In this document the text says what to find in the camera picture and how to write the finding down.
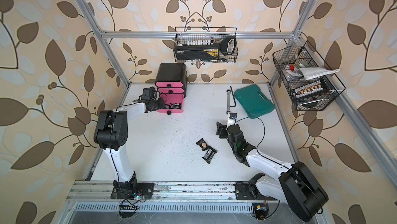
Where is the silver ratchet wrench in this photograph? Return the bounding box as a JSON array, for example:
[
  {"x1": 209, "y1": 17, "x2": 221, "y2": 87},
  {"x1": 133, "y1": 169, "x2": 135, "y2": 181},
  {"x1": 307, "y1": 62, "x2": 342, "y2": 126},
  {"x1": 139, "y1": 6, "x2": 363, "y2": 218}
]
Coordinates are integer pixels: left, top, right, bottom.
[{"x1": 226, "y1": 89, "x2": 231, "y2": 114}]

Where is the pink bottom drawer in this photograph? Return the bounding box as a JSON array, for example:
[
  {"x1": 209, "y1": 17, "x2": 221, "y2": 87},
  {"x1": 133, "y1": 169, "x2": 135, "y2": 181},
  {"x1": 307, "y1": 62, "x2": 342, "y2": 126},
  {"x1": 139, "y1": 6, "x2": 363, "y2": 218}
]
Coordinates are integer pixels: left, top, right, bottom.
[{"x1": 157, "y1": 93, "x2": 184, "y2": 115}]

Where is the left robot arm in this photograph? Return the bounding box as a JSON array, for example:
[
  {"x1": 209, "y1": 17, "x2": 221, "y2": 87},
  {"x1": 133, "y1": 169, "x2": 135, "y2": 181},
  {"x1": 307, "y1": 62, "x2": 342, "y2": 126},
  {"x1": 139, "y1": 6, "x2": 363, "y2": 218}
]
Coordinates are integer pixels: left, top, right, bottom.
[{"x1": 94, "y1": 86, "x2": 165, "y2": 200}]

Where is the pink drawer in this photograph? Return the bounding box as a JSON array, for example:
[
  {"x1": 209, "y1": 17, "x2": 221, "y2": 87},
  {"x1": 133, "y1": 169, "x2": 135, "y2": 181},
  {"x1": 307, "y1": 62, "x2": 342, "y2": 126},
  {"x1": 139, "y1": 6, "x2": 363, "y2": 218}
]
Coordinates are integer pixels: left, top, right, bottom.
[
  {"x1": 157, "y1": 88, "x2": 185, "y2": 94},
  {"x1": 155, "y1": 82, "x2": 184, "y2": 88},
  {"x1": 157, "y1": 93, "x2": 184, "y2": 115}
]

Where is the black drawer cabinet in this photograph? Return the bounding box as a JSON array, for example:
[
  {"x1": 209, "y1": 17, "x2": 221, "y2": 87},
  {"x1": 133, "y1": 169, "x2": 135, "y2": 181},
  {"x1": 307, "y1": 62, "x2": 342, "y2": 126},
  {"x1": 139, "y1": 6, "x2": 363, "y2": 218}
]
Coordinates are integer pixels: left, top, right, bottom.
[{"x1": 155, "y1": 63, "x2": 188, "y2": 97}]

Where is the black hex key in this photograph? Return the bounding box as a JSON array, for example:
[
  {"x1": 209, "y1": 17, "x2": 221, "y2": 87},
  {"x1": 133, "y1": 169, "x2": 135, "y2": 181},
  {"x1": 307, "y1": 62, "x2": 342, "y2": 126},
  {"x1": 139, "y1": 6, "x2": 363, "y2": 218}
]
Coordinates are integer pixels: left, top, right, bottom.
[{"x1": 230, "y1": 86, "x2": 237, "y2": 108}]

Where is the white paper in basket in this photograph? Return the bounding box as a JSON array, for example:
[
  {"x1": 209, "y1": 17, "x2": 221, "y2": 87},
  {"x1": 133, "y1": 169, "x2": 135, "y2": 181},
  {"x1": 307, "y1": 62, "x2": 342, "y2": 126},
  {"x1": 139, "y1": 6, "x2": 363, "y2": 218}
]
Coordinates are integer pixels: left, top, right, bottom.
[{"x1": 297, "y1": 67, "x2": 340, "y2": 80}]

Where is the green plastic tool case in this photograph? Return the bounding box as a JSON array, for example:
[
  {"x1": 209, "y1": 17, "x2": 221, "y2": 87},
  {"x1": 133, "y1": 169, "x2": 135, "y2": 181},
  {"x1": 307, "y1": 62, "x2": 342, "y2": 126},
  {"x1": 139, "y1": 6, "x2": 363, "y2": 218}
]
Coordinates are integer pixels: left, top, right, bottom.
[{"x1": 234, "y1": 84, "x2": 275, "y2": 119}]

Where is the black yellow tool box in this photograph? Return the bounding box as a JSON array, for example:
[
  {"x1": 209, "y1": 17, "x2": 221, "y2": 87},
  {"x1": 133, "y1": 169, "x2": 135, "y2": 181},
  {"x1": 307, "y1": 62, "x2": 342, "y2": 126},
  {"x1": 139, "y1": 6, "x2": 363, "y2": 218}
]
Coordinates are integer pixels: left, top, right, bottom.
[{"x1": 173, "y1": 36, "x2": 238, "y2": 63}]

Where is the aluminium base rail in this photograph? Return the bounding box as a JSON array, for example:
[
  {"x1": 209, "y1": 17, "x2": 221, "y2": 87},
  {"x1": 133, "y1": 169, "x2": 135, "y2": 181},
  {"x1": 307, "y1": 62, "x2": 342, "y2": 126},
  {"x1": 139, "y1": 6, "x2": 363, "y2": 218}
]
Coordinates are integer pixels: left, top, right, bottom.
[{"x1": 66, "y1": 179, "x2": 323, "y2": 204}]

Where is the black cookie packet orange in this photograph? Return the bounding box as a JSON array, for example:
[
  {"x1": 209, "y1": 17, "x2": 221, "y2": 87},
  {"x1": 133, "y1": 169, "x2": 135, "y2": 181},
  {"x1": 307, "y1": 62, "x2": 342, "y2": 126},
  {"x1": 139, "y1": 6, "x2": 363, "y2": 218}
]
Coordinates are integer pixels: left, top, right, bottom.
[{"x1": 196, "y1": 138, "x2": 211, "y2": 151}]

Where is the back wire basket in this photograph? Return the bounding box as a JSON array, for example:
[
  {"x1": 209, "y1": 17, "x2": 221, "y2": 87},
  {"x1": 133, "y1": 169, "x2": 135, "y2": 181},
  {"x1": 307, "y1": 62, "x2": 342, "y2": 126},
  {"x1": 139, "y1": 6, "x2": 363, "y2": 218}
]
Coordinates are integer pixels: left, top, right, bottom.
[{"x1": 173, "y1": 26, "x2": 238, "y2": 63}]

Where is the drill bit set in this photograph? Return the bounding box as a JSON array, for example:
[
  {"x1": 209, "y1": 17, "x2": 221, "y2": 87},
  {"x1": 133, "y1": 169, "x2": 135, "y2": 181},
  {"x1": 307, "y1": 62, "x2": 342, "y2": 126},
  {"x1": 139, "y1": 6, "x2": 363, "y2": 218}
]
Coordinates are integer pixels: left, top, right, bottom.
[{"x1": 293, "y1": 79, "x2": 330, "y2": 99}]

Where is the right wire basket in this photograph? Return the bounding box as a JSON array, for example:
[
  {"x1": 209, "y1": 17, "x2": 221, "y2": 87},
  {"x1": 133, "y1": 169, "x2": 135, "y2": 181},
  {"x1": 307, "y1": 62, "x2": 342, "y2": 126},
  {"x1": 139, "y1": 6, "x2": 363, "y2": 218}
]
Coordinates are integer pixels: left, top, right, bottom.
[{"x1": 273, "y1": 41, "x2": 346, "y2": 111}]

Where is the wire basket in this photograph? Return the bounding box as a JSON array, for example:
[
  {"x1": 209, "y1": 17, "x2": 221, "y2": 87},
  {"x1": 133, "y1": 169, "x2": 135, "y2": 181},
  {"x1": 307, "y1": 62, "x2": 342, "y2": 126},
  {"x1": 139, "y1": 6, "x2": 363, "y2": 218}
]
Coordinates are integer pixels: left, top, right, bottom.
[
  {"x1": 173, "y1": 26, "x2": 238, "y2": 63},
  {"x1": 273, "y1": 41, "x2": 346, "y2": 111}
]

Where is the pink top drawer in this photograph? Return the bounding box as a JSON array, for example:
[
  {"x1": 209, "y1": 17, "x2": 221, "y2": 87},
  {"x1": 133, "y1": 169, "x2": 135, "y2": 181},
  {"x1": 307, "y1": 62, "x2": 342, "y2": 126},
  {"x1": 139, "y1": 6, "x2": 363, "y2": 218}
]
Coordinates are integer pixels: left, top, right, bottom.
[{"x1": 155, "y1": 82, "x2": 184, "y2": 88}]

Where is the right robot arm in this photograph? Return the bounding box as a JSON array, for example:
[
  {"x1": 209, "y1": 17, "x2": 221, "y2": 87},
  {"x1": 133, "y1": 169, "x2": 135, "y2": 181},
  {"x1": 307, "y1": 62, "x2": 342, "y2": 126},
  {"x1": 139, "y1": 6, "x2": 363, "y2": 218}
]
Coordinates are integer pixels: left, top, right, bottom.
[{"x1": 216, "y1": 123, "x2": 329, "y2": 222}]

